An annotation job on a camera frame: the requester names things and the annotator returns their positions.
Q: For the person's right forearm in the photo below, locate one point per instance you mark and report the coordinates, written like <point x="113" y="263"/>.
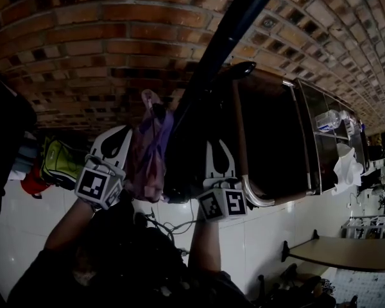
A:
<point x="205" y="249"/>

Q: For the red bag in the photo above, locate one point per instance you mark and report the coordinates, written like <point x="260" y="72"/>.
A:
<point x="33" y="183"/>

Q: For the black office chair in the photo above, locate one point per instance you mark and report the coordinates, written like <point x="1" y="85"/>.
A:
<point x="266" y="287"/>

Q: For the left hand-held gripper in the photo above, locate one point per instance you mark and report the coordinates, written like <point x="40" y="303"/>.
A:
<point x="94" y="184"/>

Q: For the black coat rack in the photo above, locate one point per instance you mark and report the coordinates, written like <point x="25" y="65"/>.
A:
<point x="244" y="14"/>

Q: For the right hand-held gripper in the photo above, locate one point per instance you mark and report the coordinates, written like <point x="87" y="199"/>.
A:
<point x="224" y="201"/>

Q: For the wooden metal cart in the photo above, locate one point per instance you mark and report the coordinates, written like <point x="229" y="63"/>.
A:
<point x="276" y="140"/>

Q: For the white plastic bag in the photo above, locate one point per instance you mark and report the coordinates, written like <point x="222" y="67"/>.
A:
<point x="348" y="168"/>

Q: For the green backpack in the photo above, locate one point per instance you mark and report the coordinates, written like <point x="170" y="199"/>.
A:
<point x="59" y="162"/>

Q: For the person's black clothing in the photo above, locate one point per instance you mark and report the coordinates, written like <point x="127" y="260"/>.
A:
<point x="131" y="268"/>

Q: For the clear plastic bottle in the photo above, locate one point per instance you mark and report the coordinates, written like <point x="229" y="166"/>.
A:
<point x="328" y="120"/>

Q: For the person's left forearm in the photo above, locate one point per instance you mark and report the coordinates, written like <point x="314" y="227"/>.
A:
<point x="67" y="226"/>

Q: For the black hanging garments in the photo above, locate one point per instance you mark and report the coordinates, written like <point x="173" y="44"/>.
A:
<point x="6" y="133"/>

